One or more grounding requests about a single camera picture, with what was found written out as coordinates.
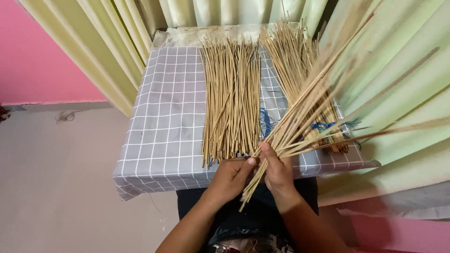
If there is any grey white-checked tablecloth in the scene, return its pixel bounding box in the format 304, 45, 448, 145
112, 46, 382, 201

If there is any person's right hand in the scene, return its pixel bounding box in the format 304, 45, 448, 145
258, 141, 299, 206

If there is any flat pile of tan sticks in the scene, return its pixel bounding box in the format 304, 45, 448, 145
199, 35, 262, 169

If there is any pale green curtain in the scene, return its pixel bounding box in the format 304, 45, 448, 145
18, 0, 450, 208

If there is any blue string tie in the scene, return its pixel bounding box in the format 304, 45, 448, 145
309, 118, 363, 150

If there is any person's left hand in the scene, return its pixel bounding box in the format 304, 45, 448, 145
207, 157, 259, 206

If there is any blue string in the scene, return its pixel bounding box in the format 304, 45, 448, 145
259, 107, 276, 139

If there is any tied bundle of tan sticks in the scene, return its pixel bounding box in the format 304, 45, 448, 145
259, 18, 350, 155

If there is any bunch of thin sticks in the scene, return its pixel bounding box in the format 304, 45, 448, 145
239, 0, 450, 212

